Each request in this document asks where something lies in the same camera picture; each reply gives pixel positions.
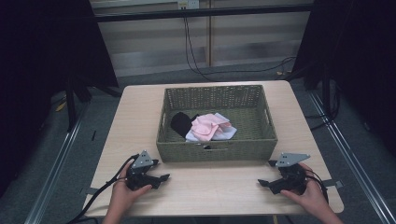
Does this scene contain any white wall outlet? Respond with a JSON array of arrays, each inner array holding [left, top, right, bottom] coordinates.
[[177, 0, 201, 10]]

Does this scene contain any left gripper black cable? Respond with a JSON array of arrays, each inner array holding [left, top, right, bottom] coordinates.
[[65, 153, 140, 224]]

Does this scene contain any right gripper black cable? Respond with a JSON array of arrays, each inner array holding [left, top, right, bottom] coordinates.
[[305, 169, 330, 203]]

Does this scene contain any white cloth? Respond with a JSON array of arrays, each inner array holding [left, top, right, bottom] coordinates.
[[185, 112, 238, 144]]

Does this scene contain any person's left hand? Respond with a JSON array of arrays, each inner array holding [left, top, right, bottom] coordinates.
[[106, 161, 154, 217]]

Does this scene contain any green woven basket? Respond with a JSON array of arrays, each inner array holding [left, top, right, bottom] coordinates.
[[155, 84, 279, 163]]

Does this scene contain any black floor cable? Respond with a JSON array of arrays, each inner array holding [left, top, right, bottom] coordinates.
[[304, 88, 342, 132]]

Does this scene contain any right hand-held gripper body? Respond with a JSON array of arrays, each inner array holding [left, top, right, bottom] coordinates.
[[269, 152, 312, 196]]

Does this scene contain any person's right hand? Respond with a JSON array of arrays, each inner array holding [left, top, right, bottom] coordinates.
[[279, 162, 329, 216]]

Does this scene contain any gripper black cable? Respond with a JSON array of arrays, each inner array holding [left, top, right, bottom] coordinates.
[[305, 169, 330, 203], [65, 153, 140, 224]]

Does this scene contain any pink cloth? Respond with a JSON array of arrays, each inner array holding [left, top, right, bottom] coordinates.
[[190, 113, 233, 143]]

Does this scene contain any black curtain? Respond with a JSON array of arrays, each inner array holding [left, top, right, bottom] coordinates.
[[291, 0, 396, 157], [0, 0, 120, 198]]

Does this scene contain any black cloth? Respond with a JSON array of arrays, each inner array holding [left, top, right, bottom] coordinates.
[[170, 111, 201, 139]]

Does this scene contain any black horizontal bar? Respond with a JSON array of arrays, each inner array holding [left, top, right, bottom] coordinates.
[[92, 3, 314, 23]]

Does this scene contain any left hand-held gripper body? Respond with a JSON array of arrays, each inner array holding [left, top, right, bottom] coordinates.
[[125, 149, 155, 191]]

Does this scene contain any black wall cable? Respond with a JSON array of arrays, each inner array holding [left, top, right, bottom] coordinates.
[[182, 8, 297, 83]]

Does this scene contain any grey metal table bracket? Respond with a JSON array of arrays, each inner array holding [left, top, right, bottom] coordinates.
[[321, 179, 345, 190]]

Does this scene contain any black metal stand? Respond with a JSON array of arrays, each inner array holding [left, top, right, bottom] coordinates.
[[64, 76, 92, 133], [320, 69, 341, 123]]

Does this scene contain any metal floor rail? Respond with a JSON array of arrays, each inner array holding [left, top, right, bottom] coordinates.
[[307, 91, 396, 224], [23, 101, 91, 224]]

